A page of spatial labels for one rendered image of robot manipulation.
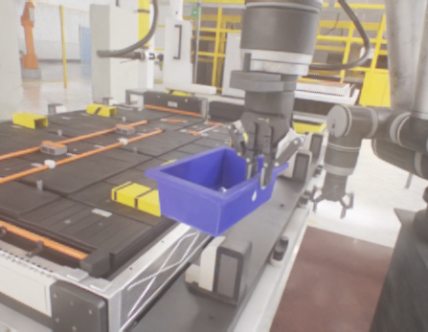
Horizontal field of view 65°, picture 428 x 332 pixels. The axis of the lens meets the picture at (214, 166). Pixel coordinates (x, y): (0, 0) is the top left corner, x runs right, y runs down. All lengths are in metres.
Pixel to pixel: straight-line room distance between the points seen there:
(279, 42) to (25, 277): 0.62
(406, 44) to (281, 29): 0.86
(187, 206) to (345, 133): 0.72
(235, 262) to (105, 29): 7.31
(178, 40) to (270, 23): 4.15
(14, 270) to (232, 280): 0.44
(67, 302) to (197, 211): 0.29
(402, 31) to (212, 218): 0.97
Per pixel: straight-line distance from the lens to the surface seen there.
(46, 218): 0.88
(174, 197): 0.54
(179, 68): 4.62
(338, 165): 1.17
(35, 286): 0.76
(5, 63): 6.19
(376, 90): 11.31
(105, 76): 7.89
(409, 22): 1.29
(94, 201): 0.95
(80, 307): 0.66
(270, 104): 0.50
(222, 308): 0.80
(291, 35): 0.48
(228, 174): 0.71
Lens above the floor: 1.41
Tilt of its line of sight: 19 degrees down
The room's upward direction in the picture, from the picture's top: 5 degrees clockwise
